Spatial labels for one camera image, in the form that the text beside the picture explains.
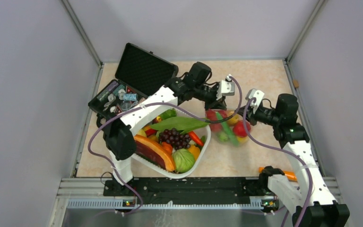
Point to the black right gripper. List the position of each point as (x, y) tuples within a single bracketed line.
[(251, 113)]

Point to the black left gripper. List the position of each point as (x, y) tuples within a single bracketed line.
[(216, 102)]

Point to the small red toy tomato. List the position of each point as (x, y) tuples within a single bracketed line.
[(239, 128)]

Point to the clear zip top bag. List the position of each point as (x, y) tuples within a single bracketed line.
[(230, 132)]

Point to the yellow toy lemon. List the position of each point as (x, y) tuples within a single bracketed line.
[(242, 140)]

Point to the red toy bell pepper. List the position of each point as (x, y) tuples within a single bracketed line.
[(211, 115)]

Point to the green toy cucumber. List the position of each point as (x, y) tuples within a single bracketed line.
[(228, 130)]

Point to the small green toy cabbage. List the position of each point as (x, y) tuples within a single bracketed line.
[(222, 136)]

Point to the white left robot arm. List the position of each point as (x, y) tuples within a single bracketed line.
[(120, 130)]

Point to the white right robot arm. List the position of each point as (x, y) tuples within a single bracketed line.
[(311, 204)]

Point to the green toy lettuce leaf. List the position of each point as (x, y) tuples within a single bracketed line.
[(180, 123)]

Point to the purple toy grapes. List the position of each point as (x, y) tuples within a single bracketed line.
[(174, 138)]

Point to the orange marker pen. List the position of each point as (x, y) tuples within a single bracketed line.
[(290, 175)]

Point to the white plastic basket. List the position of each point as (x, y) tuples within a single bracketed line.
[(147, 131)]

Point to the large green toy cabbage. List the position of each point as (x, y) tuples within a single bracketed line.
[(184, 160)]

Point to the black foam-lined case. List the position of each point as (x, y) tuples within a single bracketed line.
[(139, 78)]

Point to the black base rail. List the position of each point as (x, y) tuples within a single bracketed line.
[(244, 191)]

